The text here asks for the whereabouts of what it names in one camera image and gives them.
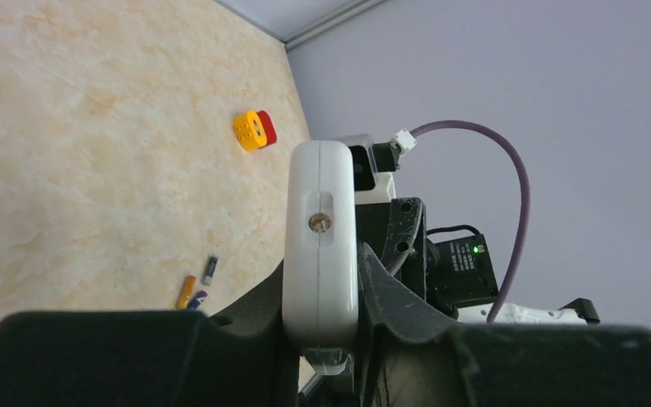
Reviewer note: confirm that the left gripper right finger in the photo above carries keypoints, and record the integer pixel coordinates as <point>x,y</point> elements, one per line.
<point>409,354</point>

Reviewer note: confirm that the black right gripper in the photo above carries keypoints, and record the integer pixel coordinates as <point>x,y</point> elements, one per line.
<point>450,268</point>

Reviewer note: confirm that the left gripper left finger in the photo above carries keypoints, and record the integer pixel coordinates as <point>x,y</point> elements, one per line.
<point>237,357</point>

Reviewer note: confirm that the white remote control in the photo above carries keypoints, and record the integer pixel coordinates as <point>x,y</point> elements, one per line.
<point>320,301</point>

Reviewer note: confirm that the black silver AAA battery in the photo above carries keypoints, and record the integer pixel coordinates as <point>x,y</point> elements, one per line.
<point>209,270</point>

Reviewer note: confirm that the red round toy block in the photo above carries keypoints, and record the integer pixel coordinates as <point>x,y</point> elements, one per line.
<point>268,126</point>

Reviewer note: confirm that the yellow round toy block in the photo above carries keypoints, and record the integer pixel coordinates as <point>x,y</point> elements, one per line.
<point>249,130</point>

